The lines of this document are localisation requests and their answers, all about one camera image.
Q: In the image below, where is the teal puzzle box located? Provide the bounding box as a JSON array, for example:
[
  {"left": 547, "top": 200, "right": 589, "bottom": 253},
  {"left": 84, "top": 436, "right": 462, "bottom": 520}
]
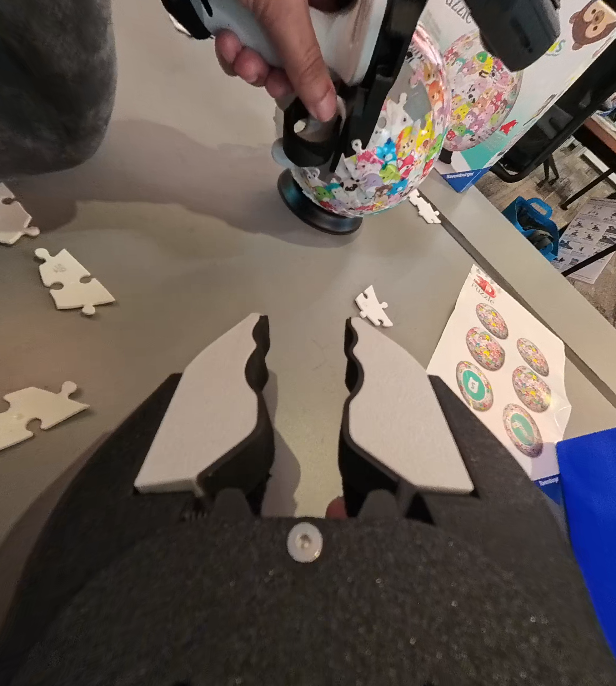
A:
[{"left": 421, "top": 0, "right": 616, "bottom": 194}]

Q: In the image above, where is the puzzle instruction leaflet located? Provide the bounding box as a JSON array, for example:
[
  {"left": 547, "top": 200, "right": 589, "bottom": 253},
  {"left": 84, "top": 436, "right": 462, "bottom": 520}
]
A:
[{"left": 426, "top": 265, "right": 572, "bottom": 478}]

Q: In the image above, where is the blue plastic bin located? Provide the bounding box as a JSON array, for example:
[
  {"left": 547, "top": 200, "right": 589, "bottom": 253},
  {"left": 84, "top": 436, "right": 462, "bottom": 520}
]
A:
[{"left": 557, "top": 418, "right": 616, "bottom": 686}]

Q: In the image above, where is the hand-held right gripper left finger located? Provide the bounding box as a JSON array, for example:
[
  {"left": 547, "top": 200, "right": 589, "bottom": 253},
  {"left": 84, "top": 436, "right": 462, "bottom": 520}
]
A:
[{"left": 135, "top": 314, "right": 276, "bottom": 496}]

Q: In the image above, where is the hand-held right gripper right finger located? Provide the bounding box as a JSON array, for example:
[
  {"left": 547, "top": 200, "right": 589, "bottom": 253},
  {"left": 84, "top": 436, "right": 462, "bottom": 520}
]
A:
[{"left": 340, "top": 319, "right": 475, "bottom": 496}]

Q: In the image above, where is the person's left forearm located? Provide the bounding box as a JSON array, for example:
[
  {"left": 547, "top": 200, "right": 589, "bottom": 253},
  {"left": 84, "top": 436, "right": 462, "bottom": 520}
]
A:
[{"left": 0, "top": 0, "right": 116, "bottom": 188}]

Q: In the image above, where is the black office chair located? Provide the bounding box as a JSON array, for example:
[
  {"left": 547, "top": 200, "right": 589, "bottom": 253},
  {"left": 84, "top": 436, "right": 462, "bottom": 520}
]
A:
[{"left": 496, "top": 22, "right": 616, "bottom": 183}]

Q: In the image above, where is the printed paper sheet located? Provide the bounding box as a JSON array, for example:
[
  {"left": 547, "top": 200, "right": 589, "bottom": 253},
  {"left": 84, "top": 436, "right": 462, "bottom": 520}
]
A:
[{"left": 552, "top": 199, "right": 616, "bottom": 285}]

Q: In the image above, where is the black ball stand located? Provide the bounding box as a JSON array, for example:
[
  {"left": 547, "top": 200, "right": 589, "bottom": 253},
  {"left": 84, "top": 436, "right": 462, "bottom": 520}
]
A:
[{"left": 277, "top": 170, "right": 364, "bottom": 234}]

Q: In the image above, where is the colourful puzzle ball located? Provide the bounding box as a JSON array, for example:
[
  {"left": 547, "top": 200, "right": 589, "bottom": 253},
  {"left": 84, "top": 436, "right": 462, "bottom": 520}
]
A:
[{"left": 287, "top": 22, "right": 453, "bottom": 218}]

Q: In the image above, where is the blue plastic crate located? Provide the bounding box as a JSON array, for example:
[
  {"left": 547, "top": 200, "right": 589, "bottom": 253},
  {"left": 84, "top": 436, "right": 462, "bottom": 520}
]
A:
[{"left": 504, "top": 197, "right": 560, "bottom": 258}]

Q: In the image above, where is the person's left hand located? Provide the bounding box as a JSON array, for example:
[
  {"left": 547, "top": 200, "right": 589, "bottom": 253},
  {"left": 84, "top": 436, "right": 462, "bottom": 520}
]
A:
[{"left": 215, "top": 0, "right": 341, "bottom": 124}]

